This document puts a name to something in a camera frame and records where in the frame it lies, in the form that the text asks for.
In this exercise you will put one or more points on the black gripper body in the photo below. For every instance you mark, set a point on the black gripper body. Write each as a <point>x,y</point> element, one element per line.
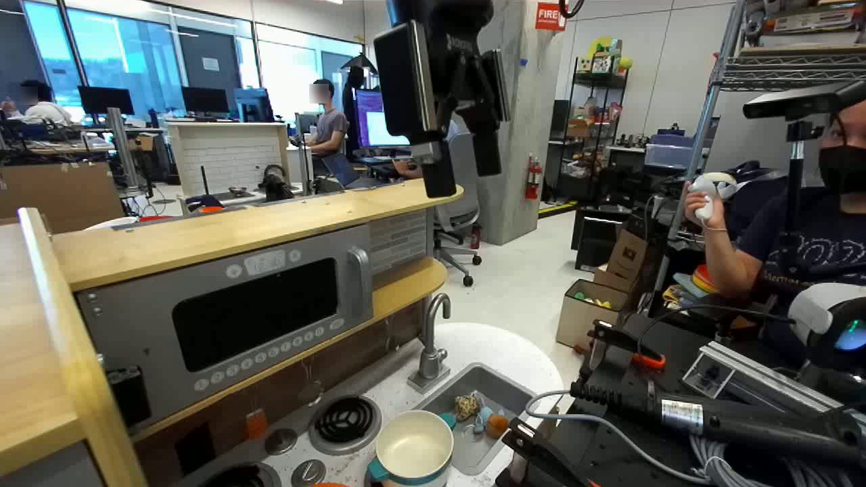
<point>451,27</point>

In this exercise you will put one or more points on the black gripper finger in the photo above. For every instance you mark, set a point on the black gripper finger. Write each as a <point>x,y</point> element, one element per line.
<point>489,109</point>
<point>402,82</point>

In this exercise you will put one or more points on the white handheld controller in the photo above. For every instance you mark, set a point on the white handheld controller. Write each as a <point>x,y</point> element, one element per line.
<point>717,182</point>

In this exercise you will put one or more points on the grey toy sink basin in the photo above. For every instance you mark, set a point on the grey toy sink basin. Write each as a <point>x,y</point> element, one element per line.
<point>464,450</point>

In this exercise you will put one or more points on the orange plastic plate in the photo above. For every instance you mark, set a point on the orange plastic plate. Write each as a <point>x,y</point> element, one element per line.
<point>325,485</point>

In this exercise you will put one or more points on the operator right hand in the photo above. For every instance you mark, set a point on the operator right hand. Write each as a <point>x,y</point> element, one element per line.
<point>708,215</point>

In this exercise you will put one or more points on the monitor with purple screen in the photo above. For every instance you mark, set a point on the monitor with purple screen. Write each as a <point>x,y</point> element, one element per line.
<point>366,121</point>

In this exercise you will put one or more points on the red fire extinguisher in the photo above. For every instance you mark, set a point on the red fire extinguisher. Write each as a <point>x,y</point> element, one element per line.
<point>533,180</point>

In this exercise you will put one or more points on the person in grey shirt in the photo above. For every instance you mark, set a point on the person in grey shirt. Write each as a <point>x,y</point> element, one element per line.
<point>328,136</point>

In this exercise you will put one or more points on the black storage rack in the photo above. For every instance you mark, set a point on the black storage rack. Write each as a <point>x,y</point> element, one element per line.
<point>596,82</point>

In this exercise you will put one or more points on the black office chair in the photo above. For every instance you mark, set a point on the black office chair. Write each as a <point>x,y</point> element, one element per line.
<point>462,234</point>

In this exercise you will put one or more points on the black kettle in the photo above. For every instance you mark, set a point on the black kettle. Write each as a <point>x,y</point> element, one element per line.
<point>274,182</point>

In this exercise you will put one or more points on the black case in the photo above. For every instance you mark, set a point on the black case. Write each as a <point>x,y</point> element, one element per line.
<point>598,236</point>

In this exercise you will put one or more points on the blue storage bin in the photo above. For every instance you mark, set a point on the blue storage bin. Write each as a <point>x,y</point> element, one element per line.
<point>673,152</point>

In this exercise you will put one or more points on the white tiled panel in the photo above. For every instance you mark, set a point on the white tiled panel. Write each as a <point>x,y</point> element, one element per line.
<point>226,152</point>

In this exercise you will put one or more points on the black computer monitor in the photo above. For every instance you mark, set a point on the black computer monitor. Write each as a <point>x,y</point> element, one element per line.
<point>207,98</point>
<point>107,98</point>

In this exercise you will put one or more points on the closed cardboard box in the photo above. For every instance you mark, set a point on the closed cardboard box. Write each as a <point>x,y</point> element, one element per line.
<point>632,257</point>

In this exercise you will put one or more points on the open cardboard box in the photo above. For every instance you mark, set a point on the open cardboard box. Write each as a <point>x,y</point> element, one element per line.
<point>586,315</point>

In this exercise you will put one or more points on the wooden toy kitchen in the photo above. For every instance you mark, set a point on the wooden toy kitchen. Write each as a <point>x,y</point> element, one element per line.
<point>226,234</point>

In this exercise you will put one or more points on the silver toy faucet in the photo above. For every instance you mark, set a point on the silver toy faucet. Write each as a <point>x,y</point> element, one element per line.
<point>432,355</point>

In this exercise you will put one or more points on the rainbow coloured toy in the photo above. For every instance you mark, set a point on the rainbow coloured toy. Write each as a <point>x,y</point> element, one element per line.
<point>705,282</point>

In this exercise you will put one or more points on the grey toy microwave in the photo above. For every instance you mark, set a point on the grey toy microwave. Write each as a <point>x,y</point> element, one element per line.
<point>226,315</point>

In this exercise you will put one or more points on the brown toy food piece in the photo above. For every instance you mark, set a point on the brown toy food piece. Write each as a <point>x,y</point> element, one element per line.
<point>466,405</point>

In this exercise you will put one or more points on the blue toy piece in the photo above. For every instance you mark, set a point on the blue toy piece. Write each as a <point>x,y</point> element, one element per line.
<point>482,418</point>

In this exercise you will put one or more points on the orange brown toy piece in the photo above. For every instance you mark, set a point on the orange brown toy piece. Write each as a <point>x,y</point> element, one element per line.
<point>500,424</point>

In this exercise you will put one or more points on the black coil stove burner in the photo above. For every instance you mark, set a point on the black coil stove burner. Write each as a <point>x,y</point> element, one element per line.
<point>344,422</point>
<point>240,476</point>

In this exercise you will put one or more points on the teal pot cream interior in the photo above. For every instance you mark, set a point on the teal pot cream interior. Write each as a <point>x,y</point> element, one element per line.
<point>413,447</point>

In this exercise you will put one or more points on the operator in dark shirt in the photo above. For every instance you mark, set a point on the operator in dark shirt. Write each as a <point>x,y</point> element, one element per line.
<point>812,238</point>

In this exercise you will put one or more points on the black mounting table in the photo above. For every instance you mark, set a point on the black mounting table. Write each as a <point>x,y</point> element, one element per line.
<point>586,450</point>

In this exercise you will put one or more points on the person in white shirt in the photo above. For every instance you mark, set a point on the person in white shirt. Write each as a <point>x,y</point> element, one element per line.
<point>45,109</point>

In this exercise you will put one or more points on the brown cardboard panel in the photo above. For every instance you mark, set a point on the brown cardboard panel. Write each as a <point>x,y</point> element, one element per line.
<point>57,193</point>

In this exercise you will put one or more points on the grey stove knob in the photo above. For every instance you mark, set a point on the grey stove knob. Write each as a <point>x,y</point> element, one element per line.
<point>279,442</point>
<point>309,470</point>

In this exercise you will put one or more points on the red wall sign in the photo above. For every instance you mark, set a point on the red wall sign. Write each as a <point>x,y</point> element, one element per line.
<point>551,17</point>

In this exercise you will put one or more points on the black stereo camera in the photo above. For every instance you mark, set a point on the black stereo camera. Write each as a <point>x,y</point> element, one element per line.
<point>793,100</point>

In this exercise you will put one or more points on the black camera stand pole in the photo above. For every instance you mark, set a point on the black camera stand pole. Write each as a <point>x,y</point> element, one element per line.
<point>796,180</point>

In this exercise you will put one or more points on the metal corner bracket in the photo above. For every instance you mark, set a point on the metal corner bracket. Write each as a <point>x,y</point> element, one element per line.
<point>708,374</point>

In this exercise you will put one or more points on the aluminium extrusion rail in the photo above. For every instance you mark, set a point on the aluminium extrusion rail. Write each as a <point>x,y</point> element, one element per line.
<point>786,382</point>

